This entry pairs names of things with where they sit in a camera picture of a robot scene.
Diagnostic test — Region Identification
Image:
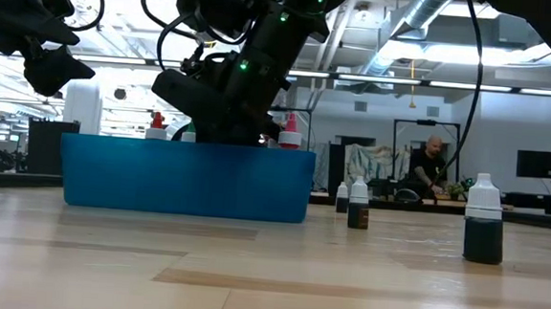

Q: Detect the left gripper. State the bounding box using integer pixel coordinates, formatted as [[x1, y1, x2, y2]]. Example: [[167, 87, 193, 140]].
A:
[[0, 0, 100, 99]]

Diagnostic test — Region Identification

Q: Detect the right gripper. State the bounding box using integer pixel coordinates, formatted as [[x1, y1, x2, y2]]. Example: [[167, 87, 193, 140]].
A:
[[194, 6, 331, 151]]

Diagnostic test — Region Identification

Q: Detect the pink cap food coloring bottle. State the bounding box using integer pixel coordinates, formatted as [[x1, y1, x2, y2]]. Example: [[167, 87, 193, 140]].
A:
[[276, 111, 305, 151]]

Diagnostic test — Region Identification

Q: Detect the orange cap food coloring bottle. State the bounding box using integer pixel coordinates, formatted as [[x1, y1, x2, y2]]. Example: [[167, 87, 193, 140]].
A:
[[144, 110, 168, 142]]

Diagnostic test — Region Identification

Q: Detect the small white ball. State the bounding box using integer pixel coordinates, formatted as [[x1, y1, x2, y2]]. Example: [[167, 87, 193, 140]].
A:
[[460, 172, 509, 266], [345, 173, 373, 232]]

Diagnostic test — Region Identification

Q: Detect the blue plastic tray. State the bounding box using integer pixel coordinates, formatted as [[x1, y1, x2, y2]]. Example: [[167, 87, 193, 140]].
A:
[[55, 132, 318, 226]]

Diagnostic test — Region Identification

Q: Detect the black cabinet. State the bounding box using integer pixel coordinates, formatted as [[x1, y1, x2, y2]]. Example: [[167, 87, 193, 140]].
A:
[[24, 119, 81, 178]]

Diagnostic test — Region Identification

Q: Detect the small dark bottle white cap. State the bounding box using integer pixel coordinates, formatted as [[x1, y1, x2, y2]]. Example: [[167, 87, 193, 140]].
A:
[[334, 180, 351, 214]]

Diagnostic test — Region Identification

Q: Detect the patterned white cloth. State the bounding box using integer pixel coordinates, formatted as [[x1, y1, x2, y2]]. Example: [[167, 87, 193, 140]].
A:
[[342, 142, 412, 188]]

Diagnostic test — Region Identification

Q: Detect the person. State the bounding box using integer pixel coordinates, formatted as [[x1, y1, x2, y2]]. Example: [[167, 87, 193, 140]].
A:
[[406, 133, 451, 197]]

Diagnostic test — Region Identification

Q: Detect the small green plant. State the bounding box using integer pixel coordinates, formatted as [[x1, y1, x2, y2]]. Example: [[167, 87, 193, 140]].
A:
[[444, 181, 470, 202]]

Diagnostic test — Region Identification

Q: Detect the black monitor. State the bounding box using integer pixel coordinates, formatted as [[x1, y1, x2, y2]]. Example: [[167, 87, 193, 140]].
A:
[[516, 149, 551, 181]]

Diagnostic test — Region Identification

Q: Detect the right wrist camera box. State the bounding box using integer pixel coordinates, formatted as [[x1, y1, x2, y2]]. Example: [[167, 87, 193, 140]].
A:
[[149, 67, 217, 122]]

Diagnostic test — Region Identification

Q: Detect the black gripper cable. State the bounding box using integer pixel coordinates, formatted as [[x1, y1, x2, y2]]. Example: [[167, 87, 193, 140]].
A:
[[67, 0, 107, 33]]

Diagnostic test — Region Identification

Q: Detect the black aluminium table frame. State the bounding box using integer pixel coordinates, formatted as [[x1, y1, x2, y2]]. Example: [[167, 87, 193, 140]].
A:
[[0, 168, 551, 232]]

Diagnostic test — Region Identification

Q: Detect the black hanging cable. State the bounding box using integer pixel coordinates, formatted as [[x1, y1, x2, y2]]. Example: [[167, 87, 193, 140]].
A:
[[432, 0, 488, 187]]

